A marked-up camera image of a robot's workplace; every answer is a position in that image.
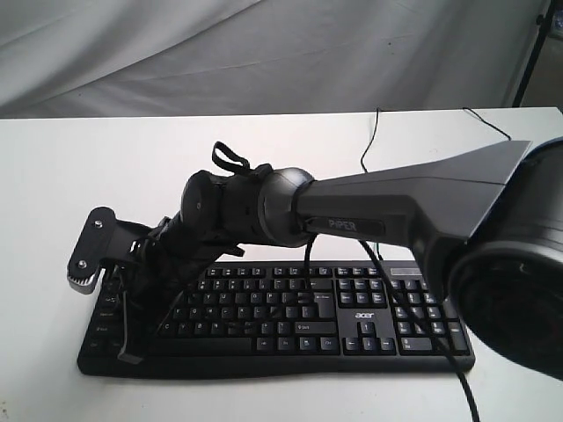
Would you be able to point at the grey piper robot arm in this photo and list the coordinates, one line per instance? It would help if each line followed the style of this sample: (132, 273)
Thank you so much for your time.
(484, 229)

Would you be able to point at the black acer keyboard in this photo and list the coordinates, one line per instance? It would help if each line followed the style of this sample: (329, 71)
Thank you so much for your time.
(255, 319)

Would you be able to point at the black tripod stand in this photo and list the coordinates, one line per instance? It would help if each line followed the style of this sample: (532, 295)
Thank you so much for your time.
(543, 24)

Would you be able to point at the white backdrop cloth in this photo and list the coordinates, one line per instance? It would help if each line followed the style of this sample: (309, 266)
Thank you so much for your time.
(180, 58)

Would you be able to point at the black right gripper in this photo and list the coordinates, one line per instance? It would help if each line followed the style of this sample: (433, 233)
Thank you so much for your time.
(160, 262)

